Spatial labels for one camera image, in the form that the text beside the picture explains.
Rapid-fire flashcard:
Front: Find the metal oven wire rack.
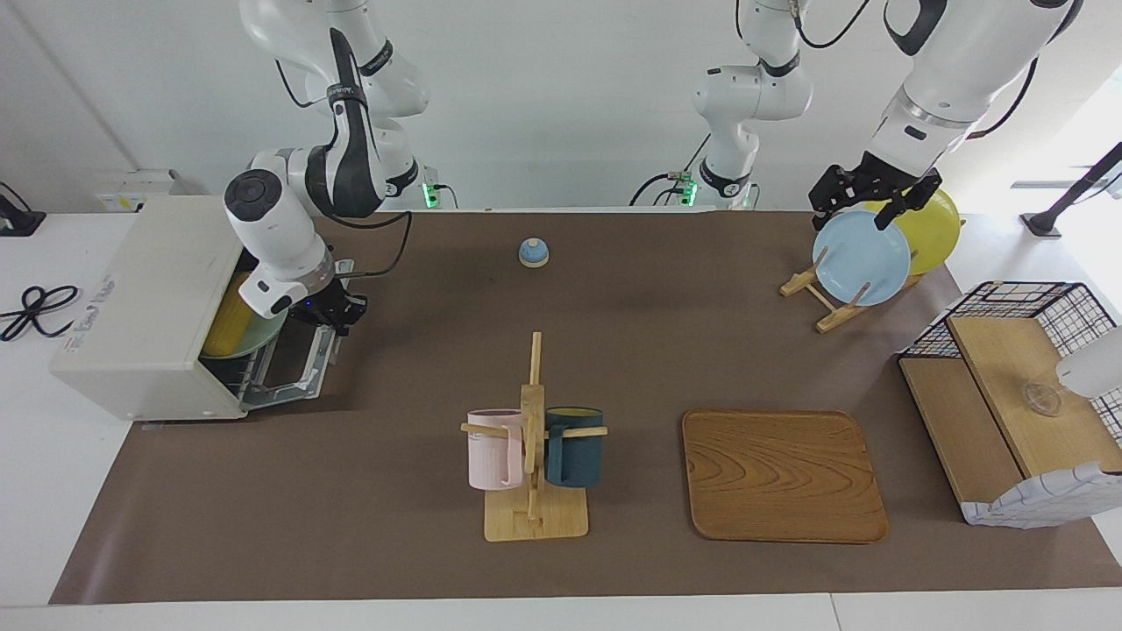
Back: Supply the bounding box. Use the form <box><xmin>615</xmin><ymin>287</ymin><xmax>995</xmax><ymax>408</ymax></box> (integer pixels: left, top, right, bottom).
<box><xmin>215</xmin><ymin>346</ymin><xmax>281</xmax><ymax>404</ymax></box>

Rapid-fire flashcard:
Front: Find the white checked cloth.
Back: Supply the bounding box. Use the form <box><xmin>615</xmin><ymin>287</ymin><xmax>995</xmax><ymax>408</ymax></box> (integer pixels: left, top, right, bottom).
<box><xmin>960</xmin><ymin>462</ymin><xmax>1122</xmax><ymax>529</ymax></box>

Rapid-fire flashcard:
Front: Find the dark teal mug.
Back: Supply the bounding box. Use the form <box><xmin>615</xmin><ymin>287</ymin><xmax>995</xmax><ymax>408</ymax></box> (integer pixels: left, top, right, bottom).
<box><xmin>545</xmin><ymin>406</ymin><xmax>606</xmax><ymax>489</ymax></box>

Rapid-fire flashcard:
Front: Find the white rounded casing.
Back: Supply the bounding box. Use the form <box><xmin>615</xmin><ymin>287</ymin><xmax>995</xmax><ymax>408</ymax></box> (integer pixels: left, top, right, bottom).
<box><xmin>1055</xmin><ymin>326</ymin><xmax>1122</xmax><ymax>401</ymax></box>

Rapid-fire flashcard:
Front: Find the black desk mount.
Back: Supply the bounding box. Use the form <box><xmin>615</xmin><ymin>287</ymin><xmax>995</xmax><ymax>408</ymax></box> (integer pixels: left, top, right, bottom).
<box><xmin>0</xmin><ymin>181</ymin><xmax>46</xmax><ymax>238</ymax></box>

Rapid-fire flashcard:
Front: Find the black base cable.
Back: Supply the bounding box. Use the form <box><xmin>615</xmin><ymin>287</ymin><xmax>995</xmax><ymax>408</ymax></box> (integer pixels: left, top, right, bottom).
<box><xmin>628</xmin><ymin>131</ymin><xmax>711</xmax><ymax>208</ymax></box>

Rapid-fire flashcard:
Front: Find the white toaster oven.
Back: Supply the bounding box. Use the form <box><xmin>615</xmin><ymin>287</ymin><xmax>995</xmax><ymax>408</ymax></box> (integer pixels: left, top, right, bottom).
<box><xmin>50</xmin><ymin>195</ymin><xmax>264</xmax><ymax>422</ymax></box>

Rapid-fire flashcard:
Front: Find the glass oven door with handle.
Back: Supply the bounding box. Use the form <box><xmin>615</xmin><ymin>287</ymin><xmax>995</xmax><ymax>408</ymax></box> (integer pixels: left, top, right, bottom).
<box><xmin>241</xmin><ymin>259</ymin><xmax>356</xmax><ymax>413</ymax></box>

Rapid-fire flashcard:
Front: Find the wire basket wooden shelf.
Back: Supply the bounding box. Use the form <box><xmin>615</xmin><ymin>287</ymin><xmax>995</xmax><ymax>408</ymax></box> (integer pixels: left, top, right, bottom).
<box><xmin>898</xmin><ymin>315</ymin><xmax>1122</xmax><ymax>518</ymax></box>

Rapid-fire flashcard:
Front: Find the black stand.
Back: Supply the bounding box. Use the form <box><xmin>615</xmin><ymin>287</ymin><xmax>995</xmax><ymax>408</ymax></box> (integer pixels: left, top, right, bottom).
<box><xmin>1021</xmin><ymin>142</ymin><xmax>1122</xmax><ymax>239</ymax></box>

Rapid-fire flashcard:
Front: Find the light blue plate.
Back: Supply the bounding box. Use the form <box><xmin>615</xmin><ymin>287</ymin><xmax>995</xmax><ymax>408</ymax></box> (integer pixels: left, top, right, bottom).
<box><xmin>812</xmin><ymin>210</ymin><xmax>913</xmax><ymax>308</ymax></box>

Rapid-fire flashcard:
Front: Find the yellow corn cob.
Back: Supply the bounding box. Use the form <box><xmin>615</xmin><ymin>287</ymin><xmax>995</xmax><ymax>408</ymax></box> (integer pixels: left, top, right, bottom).
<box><xmin>202</xmin><ymin>272</ymin><xmax>255</xmax><ymax>358</ymax></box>

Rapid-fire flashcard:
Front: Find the white socket box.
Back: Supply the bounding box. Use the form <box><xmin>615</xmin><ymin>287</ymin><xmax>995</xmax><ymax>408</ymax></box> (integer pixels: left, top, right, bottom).
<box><xmin>95</xmin><ymin>169</ymin><xmax>189</xmax><ymax>214</ymax></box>

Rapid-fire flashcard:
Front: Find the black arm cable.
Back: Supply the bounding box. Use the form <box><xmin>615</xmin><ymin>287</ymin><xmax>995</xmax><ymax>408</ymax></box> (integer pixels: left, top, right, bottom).
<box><xmin>964</xmin><ymin>53</ymin><xmax>1040</xmax><ymax>141</ymax></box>
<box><xmin>324</xmin><ymin>210</ymin><xmax>413</xmax><ymax>281</ymax></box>

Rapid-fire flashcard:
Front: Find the pale green plate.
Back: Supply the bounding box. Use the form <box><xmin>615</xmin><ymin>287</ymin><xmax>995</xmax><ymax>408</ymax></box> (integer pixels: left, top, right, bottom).
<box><xmin>200</xmin><ymin>307</ymin><xmax>290</xmax><ymax>360</ymax></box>

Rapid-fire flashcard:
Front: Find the pink mug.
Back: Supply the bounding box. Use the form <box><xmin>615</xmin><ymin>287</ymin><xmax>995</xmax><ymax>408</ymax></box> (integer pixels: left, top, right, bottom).
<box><xmin>466</xmin><ymin>408</ymin><xmax>525</xmax><ymax>492</ymax></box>

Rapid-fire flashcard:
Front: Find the black wire basket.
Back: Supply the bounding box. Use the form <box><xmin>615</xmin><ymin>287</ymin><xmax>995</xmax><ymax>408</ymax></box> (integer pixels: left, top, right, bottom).
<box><xmin>901</xmin><ymin>280</ymin><xmax>1122</xmax><ymax>439</ymax></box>

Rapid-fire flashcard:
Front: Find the wooden plate rack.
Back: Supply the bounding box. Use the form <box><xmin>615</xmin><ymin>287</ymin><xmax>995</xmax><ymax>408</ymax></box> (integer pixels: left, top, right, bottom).
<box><xmin>780</xmin><ymin>245</ymin><xmax>923</xmax><ymax>334</ymax></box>

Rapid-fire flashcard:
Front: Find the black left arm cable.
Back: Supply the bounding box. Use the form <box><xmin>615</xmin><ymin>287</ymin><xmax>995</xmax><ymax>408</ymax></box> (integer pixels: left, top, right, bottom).
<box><xmin>964</xmin><ymin>53</ymin><xmax>1040</xmax><ymax>141</ymax></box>

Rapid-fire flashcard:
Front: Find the brown table mat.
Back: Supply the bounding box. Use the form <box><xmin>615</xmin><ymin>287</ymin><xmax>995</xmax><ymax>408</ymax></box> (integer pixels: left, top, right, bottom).
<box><xmin>48</xmin><ymin>210</ymin><xmax>1122</xmax><ymax>606</ymax></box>

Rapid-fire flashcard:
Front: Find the wooden mug tree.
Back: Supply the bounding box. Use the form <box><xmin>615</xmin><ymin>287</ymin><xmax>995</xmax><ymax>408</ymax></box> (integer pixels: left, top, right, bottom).
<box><xmin>460</xmin><ymin>331</ymin><xmax>608</xmax><ymax>542</ymax></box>

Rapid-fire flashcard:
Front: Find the small clear glass bowl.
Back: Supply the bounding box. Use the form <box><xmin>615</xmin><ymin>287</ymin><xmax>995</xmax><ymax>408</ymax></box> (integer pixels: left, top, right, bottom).
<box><xmin>1021</xmin><ymin>381</ymin><xmax>1063</xmax><ymax>417</ymax></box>

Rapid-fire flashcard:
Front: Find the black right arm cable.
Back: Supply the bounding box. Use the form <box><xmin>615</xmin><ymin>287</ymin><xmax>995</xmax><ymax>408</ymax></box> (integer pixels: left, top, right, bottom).
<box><xmin>324</xmin><ymin>210</ymin><xmax>413</xmax><ymax>281</ymax></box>

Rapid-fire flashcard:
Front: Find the yellow plate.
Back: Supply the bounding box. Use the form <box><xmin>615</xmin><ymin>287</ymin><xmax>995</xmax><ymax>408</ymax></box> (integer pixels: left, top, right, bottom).
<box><xmin>863</xmin><ymin>187</ymin><xmax>962</xmax><ymax>277</ymax></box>

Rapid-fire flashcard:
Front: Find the brown wooden tray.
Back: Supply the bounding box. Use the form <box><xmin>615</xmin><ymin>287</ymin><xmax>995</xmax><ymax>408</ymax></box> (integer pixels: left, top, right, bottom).
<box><xmin>682</xmin><ymin>409</ymin><xmax>890</xmax><ymax>544</ymax></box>

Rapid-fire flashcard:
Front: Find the coiled black cable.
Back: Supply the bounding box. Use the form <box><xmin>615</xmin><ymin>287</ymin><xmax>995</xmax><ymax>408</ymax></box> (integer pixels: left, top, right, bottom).
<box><xmin>0</xmin><ymin>285</ymin><xmax>82</xmax><ymax>343</ymax></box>

